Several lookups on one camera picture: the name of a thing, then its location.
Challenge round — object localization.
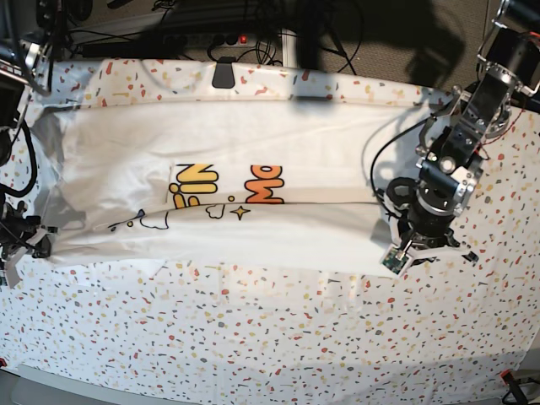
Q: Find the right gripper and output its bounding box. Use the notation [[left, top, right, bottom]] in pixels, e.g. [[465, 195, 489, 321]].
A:
[[1, 202, 58, 289]]

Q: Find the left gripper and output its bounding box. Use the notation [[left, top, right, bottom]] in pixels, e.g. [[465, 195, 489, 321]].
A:
[[384, 159, 479, 264]]

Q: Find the white printed T-shirt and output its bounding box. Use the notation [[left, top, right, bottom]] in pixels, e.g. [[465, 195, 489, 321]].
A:
[[32, 101, 429, 277]]

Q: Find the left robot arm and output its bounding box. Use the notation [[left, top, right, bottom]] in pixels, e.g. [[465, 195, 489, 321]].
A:
[[48, 30, 524, 272]]

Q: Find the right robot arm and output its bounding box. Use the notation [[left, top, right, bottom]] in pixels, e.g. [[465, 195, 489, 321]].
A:
[[1, 30, 51, 289]]

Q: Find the terrazzo patterned tablecloth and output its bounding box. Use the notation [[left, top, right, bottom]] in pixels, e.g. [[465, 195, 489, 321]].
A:
[[1, 59, 539, 404]]

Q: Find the red clamp bottom right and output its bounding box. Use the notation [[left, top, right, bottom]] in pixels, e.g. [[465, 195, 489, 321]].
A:
[[500, 370, 528, 405]]

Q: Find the white metal stand leg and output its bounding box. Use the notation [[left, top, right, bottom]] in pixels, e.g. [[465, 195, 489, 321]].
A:
[[280, 29, 298, 68]]

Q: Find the black table clamp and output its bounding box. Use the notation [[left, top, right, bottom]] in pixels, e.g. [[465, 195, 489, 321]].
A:
[[212, 57, 236, 89]]

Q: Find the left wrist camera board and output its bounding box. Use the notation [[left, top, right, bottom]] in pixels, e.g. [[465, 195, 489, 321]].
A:
[[381, 246, 413, 277]]

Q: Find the power strip with red switch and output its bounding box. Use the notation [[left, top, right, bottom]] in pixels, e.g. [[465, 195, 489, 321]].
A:
[[163, 33, 257, 49]]

